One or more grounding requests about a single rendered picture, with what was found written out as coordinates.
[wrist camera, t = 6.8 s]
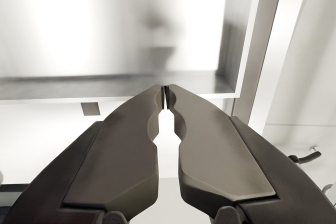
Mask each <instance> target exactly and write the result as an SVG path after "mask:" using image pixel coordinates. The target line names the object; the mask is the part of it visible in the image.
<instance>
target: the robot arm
mask: <svg viewBox="0 0 336 224"><path fill-rule="evenodd" d="M165 99H166V108H167V110H169V111H170V112H171V113H172V114H173V115H174V133H175V134H176V135H177V136H178V138H179V139H180V140H181V142H180V144H179V146H178V181H179V188H180V195H181V198H182V199H183V201H184V202H185V203H187V204H188V205H190V206H192V207H194V208H196V209H198V210H199V211H201V212H203V213H205V214H207V215H208V216H209V220H210V223H211V224H336V208H335V207H334V205H333V204H332V203H331V201H330V200H329V199H328V198H327V196H326V195H325V194H324V193H323V192H322V190H321V189H320V188H319V187H318V186H317V185H316V184H315V182H314V181H313V180H312V179H311V178H310V177H309V176H308V175H307V174H306V173H305V172H304V171H303V170H302V169H301V168H300V167H299V166H298V165H297V164H295V163H294V162H293V161H292V160H291V159H290V158H289V157H287V156H286V155H285V154H284V153H282V152H281V151H280V150H279V149H277V148H276V147H275V146H274V145H272V144H271V143H270V142H269V141H267V140H266V139H265V138H264V137H262V136H261V135H260V134H259V133H257V132H256V131H255V130H253V129H252V128H251V127H250V126H248V125H247V124H246V123H245V122H243V121H242V120H241V119H240V118H238V117H237V116H228V115H227V114H226V113H225V112H224V111H222V110H221V109H220V108H219V107H217V106H216V105H214V104H213V103H211V102H210V101H208V100H206V99H205V98H203V97H201V96H199V95H197V94H195V93H193V92H191V91H189V90H186V89H184V88H182V87H180V86H178V85H176V84H169V85H165V86H164V85H160V84H155V85H153V86H151V87H150V88H148V89H146V90H144V91H143V92H141V93H139V94H137V95H136V96H134V97H132V98H131V99H129V100H127V101H126V102H124V103H123V104H121V105H120V106H118V107H117V108H116V109H115V110H114V111H112V112H111V113H110V114H109V115H108V116H107V117H106V118H105V119H104V120H96V121H95V122H94V123H93V124H92V125H90V126H89V127H88V128H87V129H86V130H85V131H84V132H83V133H82V134H81V135H80V136H78V137H77V138H76V139H75V140H74V141H73V142H72V143H71V144H70V145H69V146H68V147H66V148H65V149H64V150H63V151H62V152H61V153H60V154H59V155H58V156H57V157H56V158H54V159H53V160H52V161H51V162H50V163H49V164H48V165H47V166H46V167H45V168H44V169H43V170H42V171H41V172H40V173H39V174H38V175H37V176H36V177H35V178H34V179H33V180H32V181H31V183H30V184H29V185H28V186H27V187H26V188H25V190H24V191H23V192H22V193H21V195H20V196H19V197H18V199H17V200H16V201H15V203H14V204H13V205H12V206H6V207H0V224H130V220H131V219H133V218H134V217H135V216H137V215H138V214H140V213H141V212H143V211H145V210H146V209H148V208H149V207H151V206H152V205H153V204H154V203H155V202H156V201H157V199H158V195H159V162H158V148H157V145H156V144H155V143H154V140H155V138H156V137H157V136H158V134H159V132H160V129H159V114H160V113H161V112H162V110H165Z"/></svg>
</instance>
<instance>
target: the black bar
mask: <svg viewBox="0 0 336 224"><path fill-rule="evenodd" d="M278 4H279V0H259V1H258V6H257V11H256V16H255V21H254V26H253V31H252V36H251V41H250V46H249V51H248V56H247V61H246V66H245V71H244V76H243V81H242V86H241V91H240V96H239V97H234V98H227V100H226V106H225V113H226V114H227V115H228V116H230V117H231V116H237V117H238V118H239V119H241V120H242V121H243V122H245V123H246V124H247V125H249V121H250V117H251V113H252V109H253V105H254V101H255V97H256V93H257V89H258V85H259V81H260V77H261V73H262V69H263V65H264V61H265V57H266V53H267V49H268V45H269V41H270V37H271V33H272V29H273V24H274V20H275V16H276V12H277V8H278Z"/></svg>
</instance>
